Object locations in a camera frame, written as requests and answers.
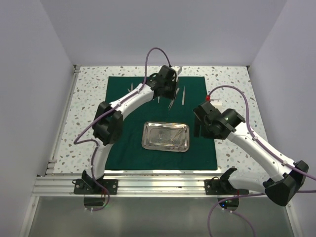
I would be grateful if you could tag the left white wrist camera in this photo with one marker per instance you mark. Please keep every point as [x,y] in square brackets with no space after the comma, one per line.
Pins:
[177,69]

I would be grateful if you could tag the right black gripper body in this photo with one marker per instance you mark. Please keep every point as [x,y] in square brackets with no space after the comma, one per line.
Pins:
[205,131]

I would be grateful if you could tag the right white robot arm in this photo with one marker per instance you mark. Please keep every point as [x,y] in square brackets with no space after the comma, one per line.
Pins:
[285,176]

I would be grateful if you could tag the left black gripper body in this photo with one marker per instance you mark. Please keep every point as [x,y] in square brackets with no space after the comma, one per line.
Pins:
[171,89]

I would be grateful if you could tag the aluminium mounting rail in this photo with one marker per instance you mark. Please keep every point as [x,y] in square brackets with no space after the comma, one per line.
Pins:
[129,185]

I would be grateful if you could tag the steel instrument tray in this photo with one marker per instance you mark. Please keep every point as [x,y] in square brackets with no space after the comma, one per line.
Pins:
[155,133]

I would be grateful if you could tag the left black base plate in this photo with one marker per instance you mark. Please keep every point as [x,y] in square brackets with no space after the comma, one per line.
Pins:
[81,188]

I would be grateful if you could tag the dark green surgical cloth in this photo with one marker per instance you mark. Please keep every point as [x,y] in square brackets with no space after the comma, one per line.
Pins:
[128,153]

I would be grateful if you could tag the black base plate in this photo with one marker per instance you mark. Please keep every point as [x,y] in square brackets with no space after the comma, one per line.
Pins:
[216,186]
[81,188]

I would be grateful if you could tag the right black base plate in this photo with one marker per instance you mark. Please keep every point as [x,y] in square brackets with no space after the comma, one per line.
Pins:
[216,186]

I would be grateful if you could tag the pointed steel tweezers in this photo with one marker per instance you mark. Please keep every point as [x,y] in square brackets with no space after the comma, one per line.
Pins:
[183,96]

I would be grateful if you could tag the steel needle holder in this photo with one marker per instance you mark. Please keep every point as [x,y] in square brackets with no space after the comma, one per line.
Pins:
[163,147]

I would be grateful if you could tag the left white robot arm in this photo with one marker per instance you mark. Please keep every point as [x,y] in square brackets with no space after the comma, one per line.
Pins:
[108,123]

